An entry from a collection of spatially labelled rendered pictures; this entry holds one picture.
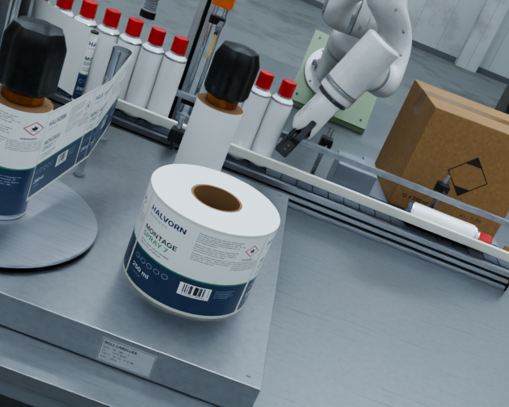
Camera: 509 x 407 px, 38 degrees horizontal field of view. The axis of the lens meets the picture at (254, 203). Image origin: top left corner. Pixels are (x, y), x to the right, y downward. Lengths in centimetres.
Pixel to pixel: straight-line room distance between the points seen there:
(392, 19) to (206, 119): 52
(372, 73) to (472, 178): 46
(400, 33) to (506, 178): 50
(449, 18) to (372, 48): 926
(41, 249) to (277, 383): 39
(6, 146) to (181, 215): 26
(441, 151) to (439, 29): 900
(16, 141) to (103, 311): 26
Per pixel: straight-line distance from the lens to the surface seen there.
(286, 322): 124
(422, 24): 1077
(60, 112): 111
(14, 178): 109
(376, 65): 156
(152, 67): 162
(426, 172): 186
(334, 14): 209
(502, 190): 193
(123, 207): 128
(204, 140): 132
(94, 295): 104
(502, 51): 1103
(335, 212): 165
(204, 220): 100
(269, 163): 162
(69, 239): 112
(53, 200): 121
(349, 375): 119
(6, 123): 106
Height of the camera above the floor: 147
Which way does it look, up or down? 24 degrees down
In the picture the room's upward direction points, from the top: 23 degrees clockwise
